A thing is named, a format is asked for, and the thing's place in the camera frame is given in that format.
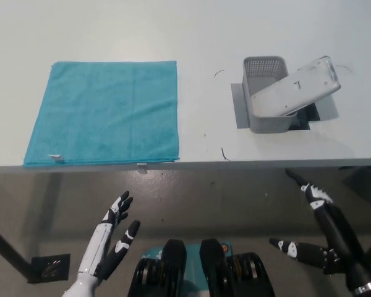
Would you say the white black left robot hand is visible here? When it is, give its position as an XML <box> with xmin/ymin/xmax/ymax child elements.
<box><xmin>78</xmin><ymin>191</ymin><xmax>142</xmax><ymax>281</ymax></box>

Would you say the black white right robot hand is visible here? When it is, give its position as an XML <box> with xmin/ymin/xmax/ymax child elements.
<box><xmin>268</xmin><ymin>168</ymin><xmax>371</xmax><ymax>294</ymax></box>

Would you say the white grey calculator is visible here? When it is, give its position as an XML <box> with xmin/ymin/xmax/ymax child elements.
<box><xmin>249</xmin><ymin>55</ymin><xmax>342</xmax><ymax>118</ymax></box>

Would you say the black teal robot torso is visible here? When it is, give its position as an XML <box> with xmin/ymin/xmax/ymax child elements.
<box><xmin>128</xmin><ymin>238</ymin><xmax>278</xmax><ymax>297</ymax></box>

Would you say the teal microfibre cloth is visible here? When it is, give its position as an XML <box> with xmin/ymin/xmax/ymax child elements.
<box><xmin>23</xmin><ymin>60</ymin><xmax>181</xmax><ymax>169</ymax></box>

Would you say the small grey perforated plastic basket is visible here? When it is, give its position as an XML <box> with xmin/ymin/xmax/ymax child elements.
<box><xmin>242</xmin><ymin>56</ymin><xmax>299</xmax><ymax>134</ymax></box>

